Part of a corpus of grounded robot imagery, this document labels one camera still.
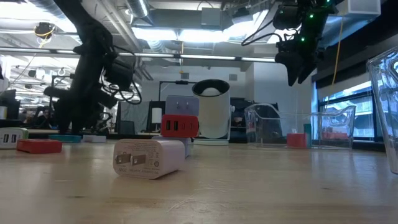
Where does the long ceiling tube light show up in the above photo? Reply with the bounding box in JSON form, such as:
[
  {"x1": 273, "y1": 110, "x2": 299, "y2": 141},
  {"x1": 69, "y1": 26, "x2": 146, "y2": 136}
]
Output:
[{"x1": 0, "y1": 46, "x2": 289, "y2": 63}]

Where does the white cylinder lamp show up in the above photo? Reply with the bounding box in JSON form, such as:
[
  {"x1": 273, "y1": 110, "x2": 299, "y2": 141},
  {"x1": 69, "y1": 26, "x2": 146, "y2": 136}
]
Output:
[{"x1": 150, "y1": 107, "x2": 164, "y2": 124}]

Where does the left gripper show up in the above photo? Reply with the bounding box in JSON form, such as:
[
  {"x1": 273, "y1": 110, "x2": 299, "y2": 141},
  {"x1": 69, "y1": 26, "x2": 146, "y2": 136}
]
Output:
[{"x1": 43, "y1": 83, "x2": 119, "y2": 134}]

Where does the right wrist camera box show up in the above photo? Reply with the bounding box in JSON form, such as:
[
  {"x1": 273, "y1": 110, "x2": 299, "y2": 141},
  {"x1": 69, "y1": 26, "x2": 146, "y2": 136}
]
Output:
[{"x1": 272, "y1": 4, "x2": 303, "y2": 31}]

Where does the black rig frame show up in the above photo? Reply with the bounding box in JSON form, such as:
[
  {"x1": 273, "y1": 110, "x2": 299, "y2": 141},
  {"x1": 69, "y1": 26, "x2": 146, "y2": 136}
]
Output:
[{"x1": 158, "y1": 80, "x2": 201, "y2": 103}]

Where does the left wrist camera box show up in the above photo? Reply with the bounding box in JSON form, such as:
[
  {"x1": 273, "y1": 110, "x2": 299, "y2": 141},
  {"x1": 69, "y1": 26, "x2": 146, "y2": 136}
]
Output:
[{"x1": 104, "y1": 57, "x2": 135, "y2": 91}]

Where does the lavender wall charger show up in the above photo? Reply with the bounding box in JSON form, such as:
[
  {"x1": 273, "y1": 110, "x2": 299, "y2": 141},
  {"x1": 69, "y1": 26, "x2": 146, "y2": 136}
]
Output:
[{"x1": 165, "y1": 95, "x2": 200, "y2": 116}]

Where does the white ball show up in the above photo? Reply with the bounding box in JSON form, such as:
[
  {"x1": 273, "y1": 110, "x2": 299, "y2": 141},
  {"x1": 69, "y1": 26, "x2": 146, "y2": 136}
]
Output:
[{"x1": 200, "y1": 87, "x2": 222, "y2": 96}]

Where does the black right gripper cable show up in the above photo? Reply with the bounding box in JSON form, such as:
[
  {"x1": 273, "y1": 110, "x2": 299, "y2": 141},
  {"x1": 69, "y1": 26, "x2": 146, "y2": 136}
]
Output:
[{"x1": 241, "y1": 18, "x2": 285, "y2": 47}]

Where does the green and white wall charger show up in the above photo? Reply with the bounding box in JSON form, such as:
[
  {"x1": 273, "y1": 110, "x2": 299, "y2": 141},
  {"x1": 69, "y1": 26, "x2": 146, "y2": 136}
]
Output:
[{"x1": 0, "y1": 127, "x2": 30, "y2": 150}]

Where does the black aluminium table frame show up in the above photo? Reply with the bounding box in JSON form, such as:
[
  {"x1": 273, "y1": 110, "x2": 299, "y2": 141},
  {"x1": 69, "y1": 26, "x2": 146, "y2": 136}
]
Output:
[{"x1": 27, "y1": 129, "x2": 386, "y2": 152}]

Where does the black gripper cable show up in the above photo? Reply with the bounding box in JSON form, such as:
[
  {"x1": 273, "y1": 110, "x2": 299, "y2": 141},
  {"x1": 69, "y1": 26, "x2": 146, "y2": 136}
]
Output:
[
  {"x1": 99, "y1": 45, "x2": 143, "y2": 105},
  {"x1": 241, "y1": 18, "x2": 285, "y2": 47}
]

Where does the grey cloth board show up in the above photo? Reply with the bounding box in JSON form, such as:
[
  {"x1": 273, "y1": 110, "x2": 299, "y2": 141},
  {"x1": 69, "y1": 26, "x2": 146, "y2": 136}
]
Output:
[{"x1": 119, "y1": 100, "x2": 150, "y2": 134}]

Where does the clear plastic bin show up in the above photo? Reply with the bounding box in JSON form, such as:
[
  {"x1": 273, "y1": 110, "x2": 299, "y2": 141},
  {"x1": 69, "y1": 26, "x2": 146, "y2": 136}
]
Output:
[
  {"x1": 244, "y1": 103, "x2": 358, "y2": 149},
  {"x1": 366, "y1": 45, "x2": 398, "y2": 175}
]

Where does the red small case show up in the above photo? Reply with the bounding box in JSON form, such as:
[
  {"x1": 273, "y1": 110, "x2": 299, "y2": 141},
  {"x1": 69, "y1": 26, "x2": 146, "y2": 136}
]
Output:
[
  {"x1": 16, "y1": 138, "x2": 63, "y2": 155},
  {"x1": 285, "y1": 133, "x2": 308, "y2": 149}
]

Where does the white cylinder container black rim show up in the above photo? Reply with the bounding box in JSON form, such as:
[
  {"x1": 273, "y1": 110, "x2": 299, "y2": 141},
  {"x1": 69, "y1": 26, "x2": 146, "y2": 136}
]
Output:
[{"x1": 191, "y1": 78, "x2": 236, "y2": 146}]

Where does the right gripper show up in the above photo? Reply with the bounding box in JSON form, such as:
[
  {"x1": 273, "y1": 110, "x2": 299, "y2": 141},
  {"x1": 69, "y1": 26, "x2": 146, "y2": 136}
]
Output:
[{"x1": 274, "y1": 39, "x2": 325, "y2": 88}]

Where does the black ceiling reel yellow cable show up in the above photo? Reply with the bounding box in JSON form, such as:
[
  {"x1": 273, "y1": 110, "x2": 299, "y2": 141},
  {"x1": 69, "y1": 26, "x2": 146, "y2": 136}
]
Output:
[{"x1": 33, "y1": 21, "x2": 57, "y2": 40}]

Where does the person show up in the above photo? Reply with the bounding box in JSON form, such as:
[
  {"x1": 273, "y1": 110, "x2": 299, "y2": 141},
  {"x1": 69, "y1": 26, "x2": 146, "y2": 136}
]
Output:
[{"x1": 36, "y1": 106, "x2": 53, "y2": 129}]

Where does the grey ceiling box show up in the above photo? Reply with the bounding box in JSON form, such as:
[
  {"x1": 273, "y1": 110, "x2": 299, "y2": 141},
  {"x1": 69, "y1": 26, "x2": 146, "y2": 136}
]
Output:
[{"x1": 201, "y1": 7, "x2": 223, "y2": 27}]

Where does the red multiport wall charger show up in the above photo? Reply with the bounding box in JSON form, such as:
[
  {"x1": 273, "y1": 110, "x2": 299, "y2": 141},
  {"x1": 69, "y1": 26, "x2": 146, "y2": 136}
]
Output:
[{"x1": 160, "y1": 114, "x2": 200, "y2": 138}]

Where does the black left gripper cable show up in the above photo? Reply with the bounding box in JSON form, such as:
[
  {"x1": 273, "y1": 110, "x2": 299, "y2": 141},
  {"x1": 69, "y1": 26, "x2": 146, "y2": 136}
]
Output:
[{"x1": 99, "y1": 45, "x2": 143, "y2": 105}]

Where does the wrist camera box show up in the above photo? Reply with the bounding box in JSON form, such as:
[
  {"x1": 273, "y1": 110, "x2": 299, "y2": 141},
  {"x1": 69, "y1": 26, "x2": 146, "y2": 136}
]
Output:
[
  {"x1": 104, "y1": 57, "x2": 135, "y2": 91},
  {"x1": 272, "y1": 4, "x2": 303, "y2": 31}
]

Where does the white wall charger foreground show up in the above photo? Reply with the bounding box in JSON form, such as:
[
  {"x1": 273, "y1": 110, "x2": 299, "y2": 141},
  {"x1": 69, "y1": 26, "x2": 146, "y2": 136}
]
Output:
[{"x1": 112, "y1": 138, "x2": 187, "y2": 180}]

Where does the white small case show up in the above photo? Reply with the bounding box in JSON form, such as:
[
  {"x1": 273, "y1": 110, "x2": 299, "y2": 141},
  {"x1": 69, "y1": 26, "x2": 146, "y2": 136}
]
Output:
[{"x1": 81, "y1": 134, "x2": 108, "y2": 144}]

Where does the yellow hanging cable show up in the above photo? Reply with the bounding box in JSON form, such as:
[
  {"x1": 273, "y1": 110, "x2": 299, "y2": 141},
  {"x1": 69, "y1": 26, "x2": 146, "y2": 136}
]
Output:
[{"x1": 330, "y1": 17, "x2": 345, "y2": 87}]

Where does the black box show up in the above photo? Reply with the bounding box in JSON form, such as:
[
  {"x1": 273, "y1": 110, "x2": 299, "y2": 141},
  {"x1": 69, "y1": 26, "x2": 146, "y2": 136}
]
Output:
[{"x1": 118, "y1": 120, "x2": 136, "y2": 136}]

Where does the silver round air duct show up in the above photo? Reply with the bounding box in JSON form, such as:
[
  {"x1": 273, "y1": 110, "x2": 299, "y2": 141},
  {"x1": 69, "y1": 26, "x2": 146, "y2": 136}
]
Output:
[{"x1": 125, "y1": 0, "x2": 150, "y2": 19}]

